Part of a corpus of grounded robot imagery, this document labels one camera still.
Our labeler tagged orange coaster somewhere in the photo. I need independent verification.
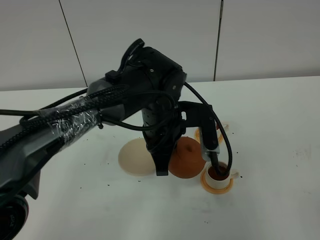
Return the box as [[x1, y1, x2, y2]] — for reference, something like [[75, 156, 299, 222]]
[[200, 171, 234, 195], [194, 128, 224, 144]]

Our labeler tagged white teacup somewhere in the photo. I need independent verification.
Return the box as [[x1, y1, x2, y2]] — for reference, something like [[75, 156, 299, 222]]
[[216, 122, 229, 137], [204, 163, 239, 190]]

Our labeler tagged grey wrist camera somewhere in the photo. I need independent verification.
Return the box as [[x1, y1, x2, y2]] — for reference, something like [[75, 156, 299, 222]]
[[199, 121, 220, 162]]

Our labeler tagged beige teapot saucer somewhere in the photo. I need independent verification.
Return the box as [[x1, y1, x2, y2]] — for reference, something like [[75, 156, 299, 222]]
[[118, 138, 156, 177]]

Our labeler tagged white far teacup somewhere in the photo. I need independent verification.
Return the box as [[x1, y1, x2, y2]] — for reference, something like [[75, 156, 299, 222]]
[[216, 122, 229, 137]]

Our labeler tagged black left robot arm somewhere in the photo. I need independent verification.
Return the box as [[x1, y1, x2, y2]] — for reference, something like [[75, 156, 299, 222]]
[[0, 39, 219, 240]]

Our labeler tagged orange far coaster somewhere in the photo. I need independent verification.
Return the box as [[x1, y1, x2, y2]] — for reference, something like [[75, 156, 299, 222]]
[[194, 128, 224, 144]]

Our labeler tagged white near teacup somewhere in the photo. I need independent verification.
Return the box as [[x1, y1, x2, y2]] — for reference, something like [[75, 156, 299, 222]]
[[204, 163, 239, 190]]

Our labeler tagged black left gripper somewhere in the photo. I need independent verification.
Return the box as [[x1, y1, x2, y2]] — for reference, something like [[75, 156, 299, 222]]
[[142, 101, 218, 176]]

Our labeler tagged brown clay teapot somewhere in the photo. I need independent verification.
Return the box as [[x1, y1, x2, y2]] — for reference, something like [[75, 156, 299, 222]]
[[168, 136, 206, 179]]

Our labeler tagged orange near coaster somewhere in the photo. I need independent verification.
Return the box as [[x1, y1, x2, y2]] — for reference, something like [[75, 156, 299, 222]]
[[200, 171, 234, 195]]

